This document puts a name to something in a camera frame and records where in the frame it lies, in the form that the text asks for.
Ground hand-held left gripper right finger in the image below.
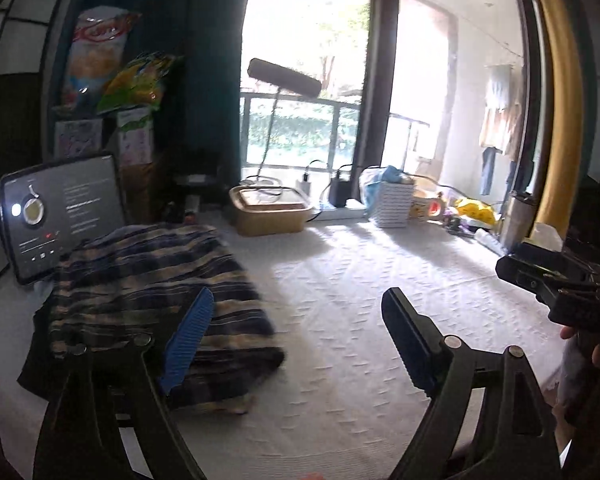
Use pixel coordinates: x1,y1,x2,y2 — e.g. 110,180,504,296
381,287,563,480

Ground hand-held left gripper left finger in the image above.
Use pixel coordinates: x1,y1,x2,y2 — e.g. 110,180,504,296
32,287,215,480

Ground plaid pants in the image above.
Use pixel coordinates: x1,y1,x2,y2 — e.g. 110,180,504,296
47,224,287,413

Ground steel thermos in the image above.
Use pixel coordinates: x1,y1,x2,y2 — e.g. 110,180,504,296
500,191,536,248

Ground clear plastic bottle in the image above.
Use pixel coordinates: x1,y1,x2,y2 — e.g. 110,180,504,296
472,227,506,256

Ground white quilted mattress pad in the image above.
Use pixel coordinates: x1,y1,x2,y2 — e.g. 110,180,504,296
0,210,581,480

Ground yellow plush toy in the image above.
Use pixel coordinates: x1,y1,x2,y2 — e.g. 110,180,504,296
454,197,498,226

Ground small purple item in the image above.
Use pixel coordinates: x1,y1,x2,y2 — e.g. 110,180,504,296
442,207,468,236

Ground hanging dark jeans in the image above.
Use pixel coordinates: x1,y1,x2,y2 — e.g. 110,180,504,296
480,147,496,196

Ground white printed mug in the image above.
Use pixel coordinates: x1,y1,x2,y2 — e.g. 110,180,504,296
410,191,443,222

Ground white perforated basket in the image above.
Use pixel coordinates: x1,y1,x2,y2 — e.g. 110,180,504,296
375,182,415,228

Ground beige container with clear lid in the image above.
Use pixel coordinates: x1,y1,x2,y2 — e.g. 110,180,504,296
229,185,315,237

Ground hanging beige garment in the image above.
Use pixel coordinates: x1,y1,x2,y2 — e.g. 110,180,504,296
479,105,526,153

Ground white power strip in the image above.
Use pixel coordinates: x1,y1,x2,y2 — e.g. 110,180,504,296
312,200,368,221

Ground black folded cloth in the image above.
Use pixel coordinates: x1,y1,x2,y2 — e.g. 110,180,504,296
17,305,81,401

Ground brown cardboard box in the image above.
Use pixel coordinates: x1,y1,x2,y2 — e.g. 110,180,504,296
120,160,167,226

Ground yellow curtain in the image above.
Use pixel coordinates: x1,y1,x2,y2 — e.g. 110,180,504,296
525,0,588,233

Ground black charger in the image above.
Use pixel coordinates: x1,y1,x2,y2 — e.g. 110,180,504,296
329,175,351,208

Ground tablet with dark screen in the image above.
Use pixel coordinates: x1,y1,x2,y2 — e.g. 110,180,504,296
0,152,127,286

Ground blue plastic bag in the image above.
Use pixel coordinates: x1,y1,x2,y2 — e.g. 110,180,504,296
359,165,413,211

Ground hanging light blue shirt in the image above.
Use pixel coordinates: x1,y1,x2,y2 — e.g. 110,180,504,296
485,64,513,111

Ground white box with green top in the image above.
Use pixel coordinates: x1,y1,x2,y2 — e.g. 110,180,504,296
116,107,153,166

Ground balcony railing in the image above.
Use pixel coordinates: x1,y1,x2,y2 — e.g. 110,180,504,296
240,92,431,171

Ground dark printed box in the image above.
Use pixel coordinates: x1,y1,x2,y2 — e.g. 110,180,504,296
54,119,103,158

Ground dark blue curtain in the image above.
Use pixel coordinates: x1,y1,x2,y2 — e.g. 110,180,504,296
45,0,253,211

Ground green and yellow snack bag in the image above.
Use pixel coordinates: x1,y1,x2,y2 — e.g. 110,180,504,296
96,51,176,115

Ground desk lamp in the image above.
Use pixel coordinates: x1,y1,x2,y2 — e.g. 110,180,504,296
242,57,323,186

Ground red and white chip bag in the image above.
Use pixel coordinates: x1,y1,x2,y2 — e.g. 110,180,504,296
62,7,142,111

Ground dark window frame post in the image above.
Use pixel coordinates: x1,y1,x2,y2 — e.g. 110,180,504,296
357,0,401,201

